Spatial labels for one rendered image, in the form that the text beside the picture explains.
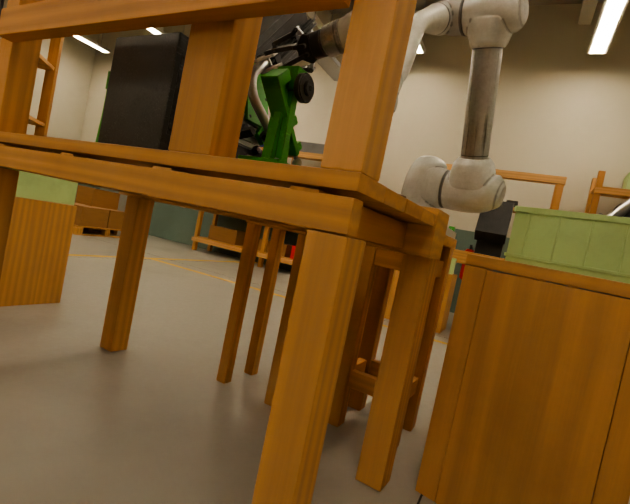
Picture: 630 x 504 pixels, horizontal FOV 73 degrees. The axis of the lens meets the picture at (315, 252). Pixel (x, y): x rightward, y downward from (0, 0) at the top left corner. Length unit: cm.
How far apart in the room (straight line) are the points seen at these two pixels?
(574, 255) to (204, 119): 105
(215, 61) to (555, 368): 118
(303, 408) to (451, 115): 655
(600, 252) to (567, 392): 39
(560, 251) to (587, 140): 564
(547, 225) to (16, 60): 183
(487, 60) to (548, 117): 539
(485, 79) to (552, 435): 114
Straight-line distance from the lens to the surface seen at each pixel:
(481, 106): 169
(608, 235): 138
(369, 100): 82
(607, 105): 715
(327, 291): 79
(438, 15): 166
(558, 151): 692
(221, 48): 108
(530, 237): 141
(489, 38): 168
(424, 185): 176
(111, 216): 778
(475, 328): 141
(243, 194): 92
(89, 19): 144
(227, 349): 201
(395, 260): 169
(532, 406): 140
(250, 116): 146
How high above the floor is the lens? 76
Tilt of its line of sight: 3 degrees down
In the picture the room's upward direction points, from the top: 12 degrees clockwise
